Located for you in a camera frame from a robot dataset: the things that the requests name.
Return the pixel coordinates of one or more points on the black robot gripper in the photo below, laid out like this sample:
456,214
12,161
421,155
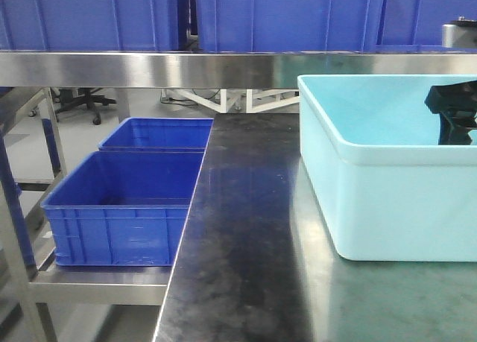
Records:
456,106

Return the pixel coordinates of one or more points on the blue crate top shelf right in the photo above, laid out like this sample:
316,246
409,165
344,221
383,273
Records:
288,25

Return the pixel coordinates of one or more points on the blue crate top shelf left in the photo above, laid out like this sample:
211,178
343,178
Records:
92,25

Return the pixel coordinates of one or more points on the light blue plastic tub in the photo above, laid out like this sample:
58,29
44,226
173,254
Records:
387,189

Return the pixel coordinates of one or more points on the dark steel work table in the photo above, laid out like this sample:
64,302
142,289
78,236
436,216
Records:
255,262

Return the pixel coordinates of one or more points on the far blue floor crate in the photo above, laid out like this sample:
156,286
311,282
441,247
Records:
159,135

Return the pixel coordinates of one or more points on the blue floor crate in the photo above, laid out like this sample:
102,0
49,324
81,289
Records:
122,208
159,135

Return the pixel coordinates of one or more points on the near blue floor crate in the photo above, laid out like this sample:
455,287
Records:
122,208

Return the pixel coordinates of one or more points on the black office chair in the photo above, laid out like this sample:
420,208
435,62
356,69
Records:
67,101

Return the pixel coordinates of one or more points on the white frame legs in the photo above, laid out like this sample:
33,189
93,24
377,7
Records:
248,101

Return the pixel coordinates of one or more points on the stainless steel shelf frame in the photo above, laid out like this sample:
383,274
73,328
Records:
34,72

